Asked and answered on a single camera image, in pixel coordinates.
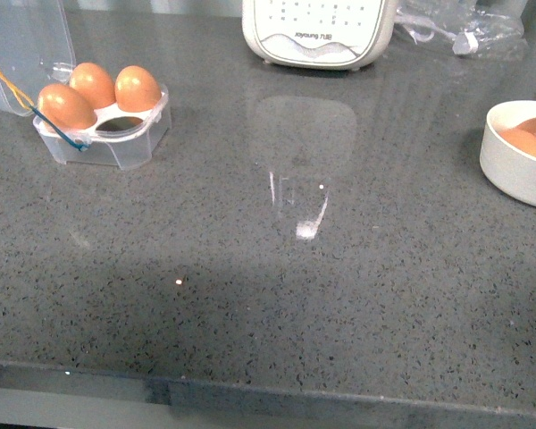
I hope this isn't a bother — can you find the white Joyoung blender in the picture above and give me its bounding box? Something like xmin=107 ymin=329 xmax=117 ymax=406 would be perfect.
xmin=241 ymin=0 xmax=399 ymax=71

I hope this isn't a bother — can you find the white round bowl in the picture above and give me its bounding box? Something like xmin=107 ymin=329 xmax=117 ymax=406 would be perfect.
xmin=479 ymin=100 xmax=536 ymax=206

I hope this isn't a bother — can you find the brown egg back right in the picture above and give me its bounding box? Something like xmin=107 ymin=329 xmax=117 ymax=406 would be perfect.
xmin=114 ymin=65 xmax=162 ymax=113

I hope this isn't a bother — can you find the brown egg back left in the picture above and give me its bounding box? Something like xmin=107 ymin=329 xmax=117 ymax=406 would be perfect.
xmin=69 ymin=63 xmax=116 ymax=110

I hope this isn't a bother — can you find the clear plastic egg box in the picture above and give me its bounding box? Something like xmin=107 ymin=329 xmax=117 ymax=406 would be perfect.
xmin=0 ymin=1 xmax=172 ymax=170

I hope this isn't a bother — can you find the yellow and blue string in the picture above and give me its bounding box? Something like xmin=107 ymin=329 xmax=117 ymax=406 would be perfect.
xmin=0 ymin=39 xmax=91 ymax=153

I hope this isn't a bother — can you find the clear plastic bag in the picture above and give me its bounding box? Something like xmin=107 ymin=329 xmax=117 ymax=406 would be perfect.
xmin=395 ymin=1 xmax=528 ymax=61

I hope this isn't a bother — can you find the brown egg front left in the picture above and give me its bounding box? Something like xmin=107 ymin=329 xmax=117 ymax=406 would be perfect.
xmin=37 ymin=83 xmax=97 ymax=130

